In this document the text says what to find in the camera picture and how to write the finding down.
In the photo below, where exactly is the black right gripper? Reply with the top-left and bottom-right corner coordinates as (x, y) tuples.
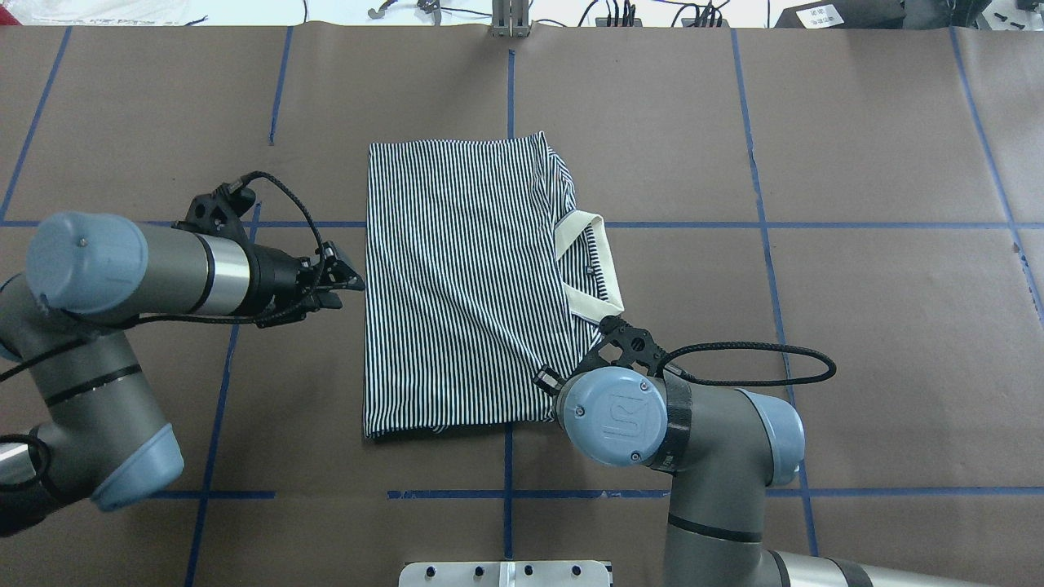
(533, 365), (569, 421)

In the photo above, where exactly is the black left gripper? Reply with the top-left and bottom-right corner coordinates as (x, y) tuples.
(250, 241), (365, 327)

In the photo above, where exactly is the navy white striped polo shirt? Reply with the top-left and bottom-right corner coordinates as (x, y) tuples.
(363, 131), (624, 439)

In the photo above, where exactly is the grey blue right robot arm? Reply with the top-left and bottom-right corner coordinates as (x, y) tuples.
(533, 363), (958, 586)

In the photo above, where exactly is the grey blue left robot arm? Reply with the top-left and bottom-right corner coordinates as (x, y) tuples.
(2, 205), (365, 537)

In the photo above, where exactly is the clear plastic bag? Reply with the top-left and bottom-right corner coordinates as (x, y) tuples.
(2, 1), (190, 26)

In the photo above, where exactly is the black box with white label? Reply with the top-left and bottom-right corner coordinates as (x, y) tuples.
(772, 1), (906, 30)

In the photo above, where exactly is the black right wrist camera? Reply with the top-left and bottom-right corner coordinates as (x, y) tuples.
(571, 316), (667, 377)

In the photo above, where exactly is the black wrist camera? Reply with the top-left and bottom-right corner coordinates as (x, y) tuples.
(571, 316), (667, 377)
(171, 183), (256, 244)

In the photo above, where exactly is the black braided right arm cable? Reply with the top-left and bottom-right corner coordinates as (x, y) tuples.
(659, 341), (838, 388)

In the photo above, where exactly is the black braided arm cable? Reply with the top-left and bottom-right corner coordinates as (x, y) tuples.
(0, 170), (327, 384)
(659, 341), (838, 388)

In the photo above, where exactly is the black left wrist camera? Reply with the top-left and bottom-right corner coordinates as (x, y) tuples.
(171, 183), (256, 244)

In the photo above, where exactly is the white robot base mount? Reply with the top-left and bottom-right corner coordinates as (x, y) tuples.
(398, 558), (614, 586)

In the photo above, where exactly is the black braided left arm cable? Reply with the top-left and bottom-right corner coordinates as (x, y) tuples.
(0, 170), (327, 384)

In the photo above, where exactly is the grey aluminium frame post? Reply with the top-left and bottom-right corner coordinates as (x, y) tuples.
(491, 0), (532, 38)

